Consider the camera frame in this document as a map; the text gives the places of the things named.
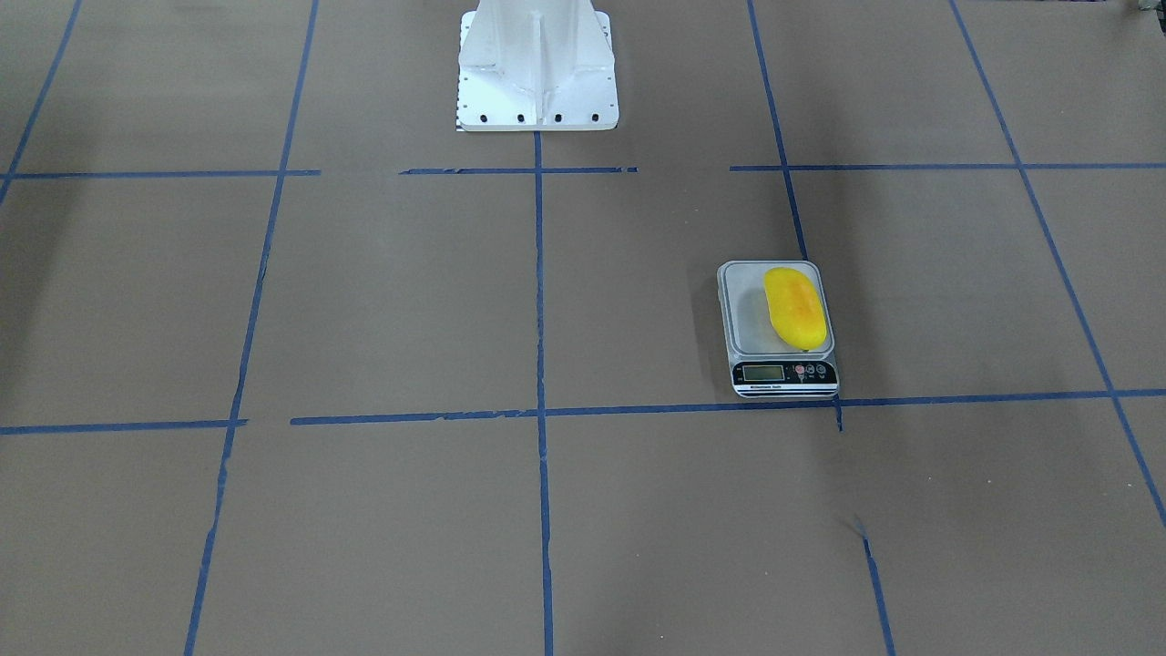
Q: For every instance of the yellow mango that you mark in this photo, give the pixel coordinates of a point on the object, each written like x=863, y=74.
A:
x=796, y=311

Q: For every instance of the digital kitchen scale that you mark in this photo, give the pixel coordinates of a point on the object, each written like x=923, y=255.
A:
x=762, y=365

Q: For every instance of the white pedestal column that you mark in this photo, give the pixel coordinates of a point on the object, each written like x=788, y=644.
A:
x=536, y=65

